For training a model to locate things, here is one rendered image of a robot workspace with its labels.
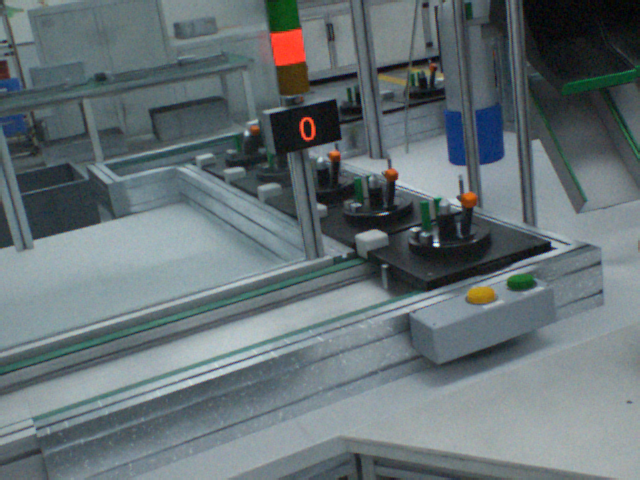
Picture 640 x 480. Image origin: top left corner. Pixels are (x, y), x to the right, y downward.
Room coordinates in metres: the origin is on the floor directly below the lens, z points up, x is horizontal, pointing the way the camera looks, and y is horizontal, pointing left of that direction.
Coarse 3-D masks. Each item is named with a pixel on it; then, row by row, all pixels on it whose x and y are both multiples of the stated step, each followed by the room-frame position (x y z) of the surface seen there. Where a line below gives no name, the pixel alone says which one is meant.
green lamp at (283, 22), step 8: (280, 0) 1.40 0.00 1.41; (288, 0) 1.40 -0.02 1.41; (272, 8) 1.40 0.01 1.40; (280, 8) 1.40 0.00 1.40; (288, 8) 1.40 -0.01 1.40; (296, 8) 1.41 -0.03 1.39; (272, 16) 1.40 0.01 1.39; (280, 16) 1.40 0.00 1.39; (288, 16) 1.40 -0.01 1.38; (296, 16) 1.41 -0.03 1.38; (272, 24) 1.40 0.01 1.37; (280, 24) 1.40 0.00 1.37; (288, 24) 1.40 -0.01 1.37; (296, 24) 1.40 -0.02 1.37; (272, 32) 1.41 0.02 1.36; (280, 32) 1.40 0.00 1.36
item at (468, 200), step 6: (456, 198) 1.33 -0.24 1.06; (462, 198) 1.31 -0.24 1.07; (468, 198) 1.30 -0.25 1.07; (474, 198) 1.30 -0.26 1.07; (468, 204) 1.30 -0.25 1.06; (474, 204) 1.30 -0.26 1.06; (468, 210) 1.31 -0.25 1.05; (462, 216) 1.32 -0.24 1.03; (468, 216) 1.31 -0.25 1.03; (462, 222) 1.32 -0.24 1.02; (468, 222) 1.32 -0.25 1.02; (462, 228) 1.32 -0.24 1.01; (468, 228) 1.32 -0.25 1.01; (462, 234) 1.33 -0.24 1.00
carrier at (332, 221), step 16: (368, 176) 1.66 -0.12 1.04; (368, 192) 1.61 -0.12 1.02; (400, 192) 1.74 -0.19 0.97; (320, 208) 1.65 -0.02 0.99; (336, 208) 1.70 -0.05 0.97; (352, 208) 1.58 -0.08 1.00; (368, 208) 1.60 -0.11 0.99; (384, 208) 1.56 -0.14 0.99; (400, 208) 1.56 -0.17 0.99; (416, 208) 1.61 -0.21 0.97; (432, 208) 1.59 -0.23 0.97; (320, 224) 1.61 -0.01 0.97; (336, 224) 1.59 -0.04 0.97; (352, 224) 1.57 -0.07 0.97; (368, 224) 1.55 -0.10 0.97; (384, 224) 1.54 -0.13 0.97; (400, 224) 1.53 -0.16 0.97; (416, 224) 1.51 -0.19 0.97; (336, 240) 1.52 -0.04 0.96; (352, 240) 1.48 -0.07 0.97
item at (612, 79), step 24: (504, 0) 1.57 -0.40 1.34; (528, 0) 1.64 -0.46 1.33; (552, 0) 1.66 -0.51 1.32; (576, 0) 1.57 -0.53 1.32; (504, 24) 1.58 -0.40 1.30; (528, 24) 1.49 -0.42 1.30; (552, 24) 1.61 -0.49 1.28; (576, 24) 1.58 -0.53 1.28; (528, 48) 1.49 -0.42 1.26; (552, 48) 1.53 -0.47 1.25; (576, 48) 1.52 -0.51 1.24; (600, 48) 1.50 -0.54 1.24; (552, 72) 1.42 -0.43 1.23; (576, 72) 1.45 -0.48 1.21; (600, 72) 1.45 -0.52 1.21; (624, 72) 1.41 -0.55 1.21
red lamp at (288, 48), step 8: (288, 32) 1.40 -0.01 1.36; (296, 32) 1.40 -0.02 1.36; (272, 40) 1.41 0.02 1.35; (280, 40) 1.40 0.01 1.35; (288, 40) 1.40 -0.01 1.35; (296, 40) 1.40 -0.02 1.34; (280, 48) 1.40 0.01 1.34; (288, 48) 1.39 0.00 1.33; (296, 48) 1.40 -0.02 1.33; (280, 56) 1.40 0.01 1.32; (288, 56) 1.40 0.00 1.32; (296, 56) 1.40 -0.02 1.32; (304, 56) 1.41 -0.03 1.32; (280, 64) 1.40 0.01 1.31
